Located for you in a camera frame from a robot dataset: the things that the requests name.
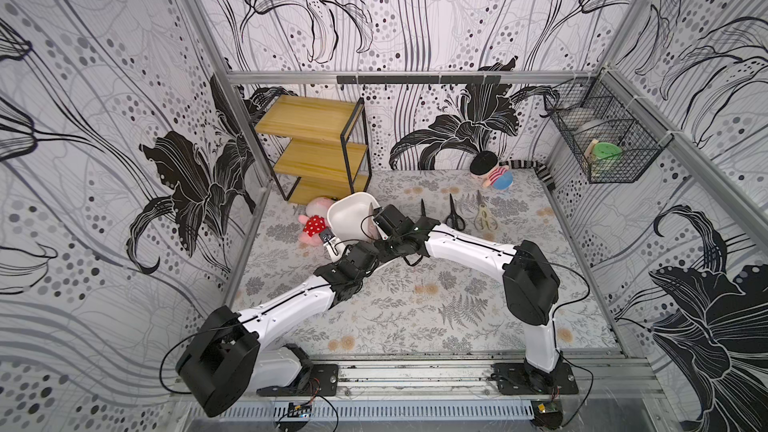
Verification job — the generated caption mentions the white plastic storage box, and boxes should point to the white plastic storage box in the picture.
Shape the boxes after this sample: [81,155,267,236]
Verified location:
[327,192,382,253]

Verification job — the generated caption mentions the beige handled scissors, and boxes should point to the beige handled scissors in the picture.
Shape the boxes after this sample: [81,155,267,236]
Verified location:
[474,191,499,231]

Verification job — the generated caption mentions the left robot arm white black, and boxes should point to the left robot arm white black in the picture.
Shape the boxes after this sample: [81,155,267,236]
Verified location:
[175,242,380,417]

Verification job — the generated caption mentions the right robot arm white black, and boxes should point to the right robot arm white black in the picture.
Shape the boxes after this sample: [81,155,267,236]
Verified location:
[372,205,561,374]

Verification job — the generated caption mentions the pink plush pig toy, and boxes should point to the pink plush pig toy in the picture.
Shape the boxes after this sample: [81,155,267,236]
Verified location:
[298,197,335,247]

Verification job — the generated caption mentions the floral table mat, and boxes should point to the floral table mat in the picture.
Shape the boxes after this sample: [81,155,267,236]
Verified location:
[234,169,618,355]

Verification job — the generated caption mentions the wooden three tier shelf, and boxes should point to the wooden three tier shelf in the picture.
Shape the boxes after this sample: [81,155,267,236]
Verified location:
[254,94,372,205]

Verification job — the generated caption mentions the small circuit board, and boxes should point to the small circuit board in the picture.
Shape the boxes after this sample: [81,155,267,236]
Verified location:
[286,403,312,419]

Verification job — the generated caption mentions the striped plush tail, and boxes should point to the striped plush tail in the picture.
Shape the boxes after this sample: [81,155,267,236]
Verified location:
[501,159,556,192]

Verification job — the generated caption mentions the green lid in basket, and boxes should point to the green lid in basket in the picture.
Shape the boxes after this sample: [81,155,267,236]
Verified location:
[591,142,623,163]

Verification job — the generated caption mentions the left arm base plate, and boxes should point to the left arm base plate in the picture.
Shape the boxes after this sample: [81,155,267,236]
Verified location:
[256,364,339,397]

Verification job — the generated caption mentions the black hook rail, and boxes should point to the black hook rail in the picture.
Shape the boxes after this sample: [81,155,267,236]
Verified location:
[336,74,501,85]

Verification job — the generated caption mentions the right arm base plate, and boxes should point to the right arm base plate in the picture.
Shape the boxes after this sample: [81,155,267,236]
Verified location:
[491,360,579,398]

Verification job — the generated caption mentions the black wire basket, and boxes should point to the black wire basket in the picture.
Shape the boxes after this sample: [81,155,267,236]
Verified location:
[545,72,673,184]

